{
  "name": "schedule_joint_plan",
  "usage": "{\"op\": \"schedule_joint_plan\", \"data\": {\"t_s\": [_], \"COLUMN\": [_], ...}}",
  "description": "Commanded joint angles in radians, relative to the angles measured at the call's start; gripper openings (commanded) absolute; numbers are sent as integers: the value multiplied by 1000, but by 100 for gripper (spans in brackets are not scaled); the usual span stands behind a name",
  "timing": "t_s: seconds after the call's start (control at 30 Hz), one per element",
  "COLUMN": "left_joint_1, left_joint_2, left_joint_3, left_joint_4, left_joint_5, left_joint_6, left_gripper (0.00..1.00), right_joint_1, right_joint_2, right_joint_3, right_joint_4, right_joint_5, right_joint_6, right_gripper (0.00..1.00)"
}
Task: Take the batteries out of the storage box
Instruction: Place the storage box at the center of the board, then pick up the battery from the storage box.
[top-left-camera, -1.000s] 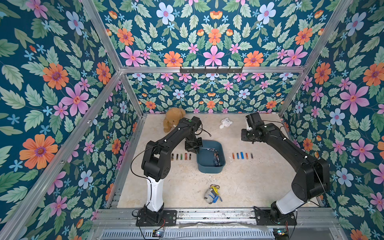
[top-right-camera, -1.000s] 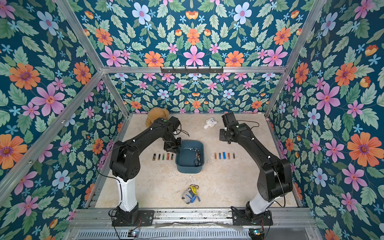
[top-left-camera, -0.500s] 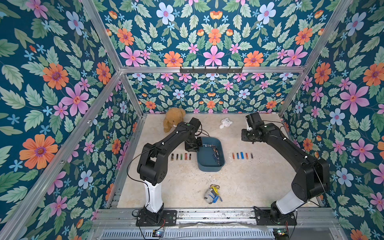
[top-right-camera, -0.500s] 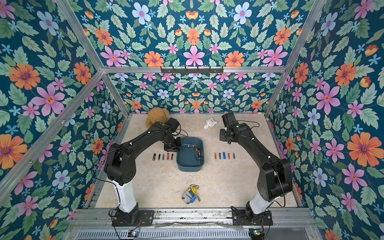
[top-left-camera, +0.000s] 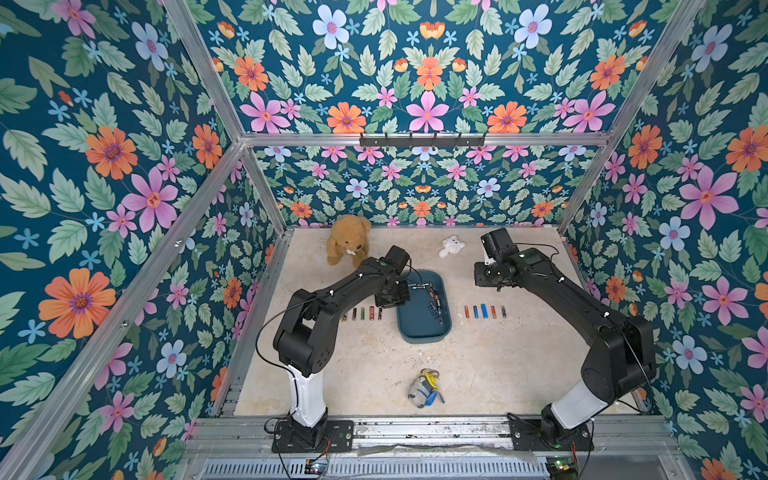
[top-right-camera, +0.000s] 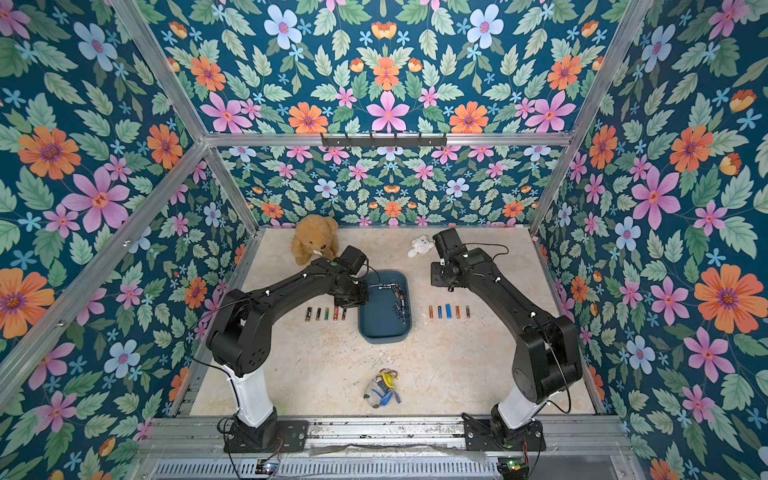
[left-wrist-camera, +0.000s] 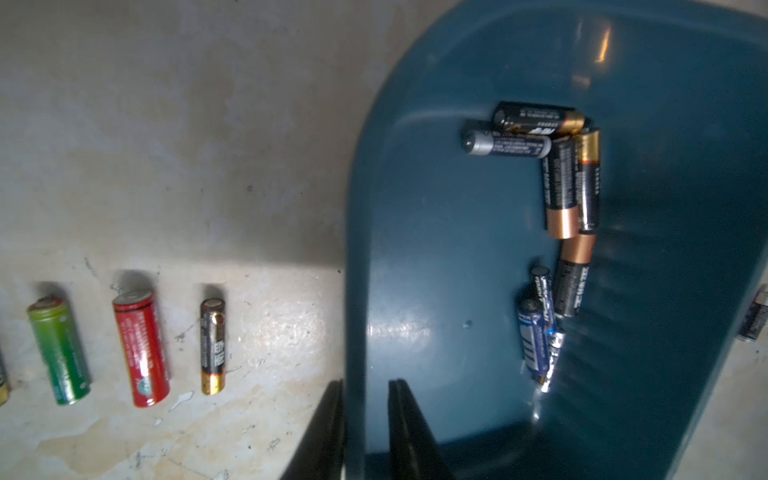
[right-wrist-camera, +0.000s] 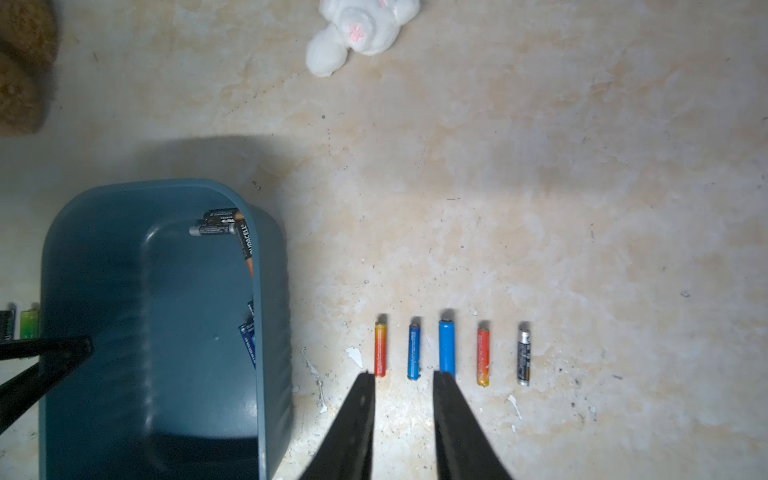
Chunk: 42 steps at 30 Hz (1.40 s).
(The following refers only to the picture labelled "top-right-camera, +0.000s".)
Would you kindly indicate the teal plastic storage box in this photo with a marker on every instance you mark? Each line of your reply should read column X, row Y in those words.
column 386, row 317

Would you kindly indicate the grey plush toy keychain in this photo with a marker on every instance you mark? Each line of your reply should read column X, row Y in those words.
column 381, row 390

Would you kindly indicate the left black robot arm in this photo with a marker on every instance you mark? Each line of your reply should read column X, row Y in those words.
column 240, row 335

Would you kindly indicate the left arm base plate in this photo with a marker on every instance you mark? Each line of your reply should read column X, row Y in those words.
column 283, row 436

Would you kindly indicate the small white plush bunny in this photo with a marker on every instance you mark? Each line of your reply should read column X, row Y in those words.
column 420, row 246

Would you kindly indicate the black wall hook rail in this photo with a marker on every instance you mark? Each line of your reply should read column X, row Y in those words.
column 374, row 141

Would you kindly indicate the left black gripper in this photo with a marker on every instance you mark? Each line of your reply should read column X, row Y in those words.
column 360, row 302

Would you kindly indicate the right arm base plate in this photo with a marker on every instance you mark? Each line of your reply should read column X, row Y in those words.
column 492, row 434

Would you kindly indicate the brown teddy bear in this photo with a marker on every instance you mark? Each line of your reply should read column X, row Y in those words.
column 315, row 235

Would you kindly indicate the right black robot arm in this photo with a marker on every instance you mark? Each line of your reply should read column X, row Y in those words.
column 547, row 358

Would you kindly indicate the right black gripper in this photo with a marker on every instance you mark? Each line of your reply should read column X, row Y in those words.
column 440, row 275

